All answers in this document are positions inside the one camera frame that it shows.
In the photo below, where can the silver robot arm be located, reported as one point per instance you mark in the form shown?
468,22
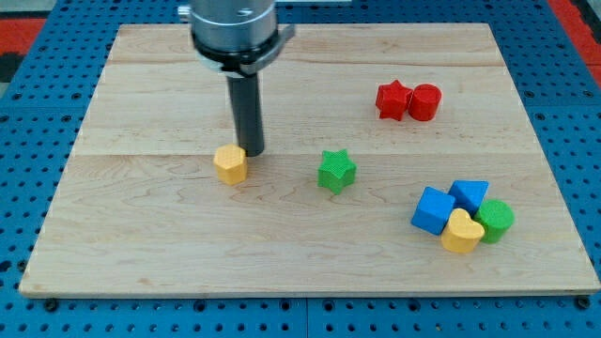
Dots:
237,38

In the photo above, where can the green star block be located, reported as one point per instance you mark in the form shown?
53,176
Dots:
336,171

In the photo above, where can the yellow hexagon block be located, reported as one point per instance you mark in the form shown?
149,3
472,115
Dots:
231,164

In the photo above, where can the black cylindrical pointer tool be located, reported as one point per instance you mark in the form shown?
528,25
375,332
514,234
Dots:
245,102

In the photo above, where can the light wooden board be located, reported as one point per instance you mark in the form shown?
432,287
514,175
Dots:
140,213

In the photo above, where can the red star block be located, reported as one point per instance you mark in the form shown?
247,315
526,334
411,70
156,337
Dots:
393,100

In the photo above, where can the blue cube block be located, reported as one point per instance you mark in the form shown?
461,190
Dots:
433,211

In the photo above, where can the red cylinder block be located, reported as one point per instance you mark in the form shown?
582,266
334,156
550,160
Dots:
424,102

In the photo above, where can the blue triangle block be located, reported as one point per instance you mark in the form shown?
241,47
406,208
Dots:
469,194

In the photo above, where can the yellow heart block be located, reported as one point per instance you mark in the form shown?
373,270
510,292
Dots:
461,233

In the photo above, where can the green cylinder block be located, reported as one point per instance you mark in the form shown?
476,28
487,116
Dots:
496,217

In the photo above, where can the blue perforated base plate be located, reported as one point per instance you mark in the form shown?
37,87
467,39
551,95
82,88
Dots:
45,104

